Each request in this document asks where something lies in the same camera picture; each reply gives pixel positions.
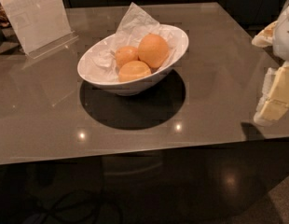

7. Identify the white crumpled paper liner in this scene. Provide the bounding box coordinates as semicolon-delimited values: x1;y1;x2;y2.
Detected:
78;3;178;84

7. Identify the clear acrylic sign holder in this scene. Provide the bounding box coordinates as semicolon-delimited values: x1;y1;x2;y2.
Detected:
0;0;77;59

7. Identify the white oval ceramic bowl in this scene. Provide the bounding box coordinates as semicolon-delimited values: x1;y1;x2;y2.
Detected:
77;24;189;96

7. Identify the small orange at left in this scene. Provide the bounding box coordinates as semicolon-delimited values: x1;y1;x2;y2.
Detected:
115;46;138;68

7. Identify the front orange in bowl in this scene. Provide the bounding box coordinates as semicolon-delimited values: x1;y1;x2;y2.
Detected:
118;61;151;82

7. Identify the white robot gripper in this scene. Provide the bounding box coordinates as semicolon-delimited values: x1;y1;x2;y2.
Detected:
252;6;289;126

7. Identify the large orange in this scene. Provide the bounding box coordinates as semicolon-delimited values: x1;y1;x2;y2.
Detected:
138;34;169;69

